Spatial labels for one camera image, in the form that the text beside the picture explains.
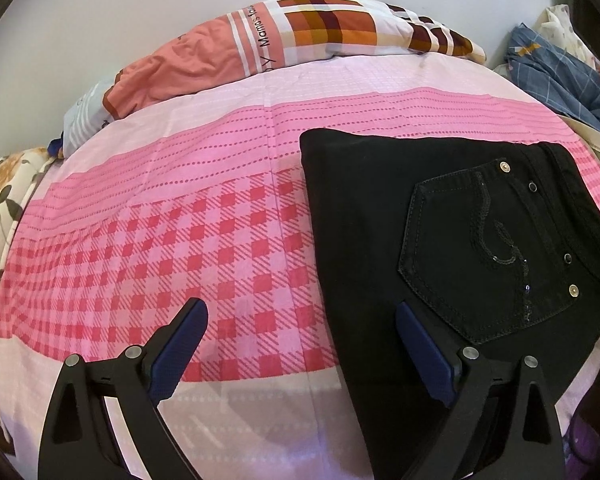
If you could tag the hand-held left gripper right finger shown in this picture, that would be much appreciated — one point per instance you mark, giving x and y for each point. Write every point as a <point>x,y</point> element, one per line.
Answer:
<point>425,355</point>

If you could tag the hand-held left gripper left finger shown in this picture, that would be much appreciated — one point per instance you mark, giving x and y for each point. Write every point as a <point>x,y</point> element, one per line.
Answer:
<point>180,355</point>

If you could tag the black pants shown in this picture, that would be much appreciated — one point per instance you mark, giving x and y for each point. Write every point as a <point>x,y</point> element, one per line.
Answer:
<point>360,210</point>

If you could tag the pink checked bed sheet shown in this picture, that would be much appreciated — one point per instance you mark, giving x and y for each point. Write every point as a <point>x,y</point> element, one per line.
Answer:
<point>180,210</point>

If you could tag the purple cloth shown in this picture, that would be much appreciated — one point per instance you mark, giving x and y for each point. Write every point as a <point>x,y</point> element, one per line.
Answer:
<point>597,440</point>

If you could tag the floral blanket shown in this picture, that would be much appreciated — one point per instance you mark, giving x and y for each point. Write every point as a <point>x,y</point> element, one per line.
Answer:
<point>5,200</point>

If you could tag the plaid and salmon pillow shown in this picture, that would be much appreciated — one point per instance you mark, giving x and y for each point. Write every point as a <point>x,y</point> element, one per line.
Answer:
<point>220,45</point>

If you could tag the blue grid-pattern cloth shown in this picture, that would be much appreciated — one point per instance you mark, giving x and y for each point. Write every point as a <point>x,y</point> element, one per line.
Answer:
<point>560,70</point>

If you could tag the white floral cloth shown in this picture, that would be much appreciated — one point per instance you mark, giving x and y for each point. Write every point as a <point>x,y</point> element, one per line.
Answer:
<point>567,25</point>

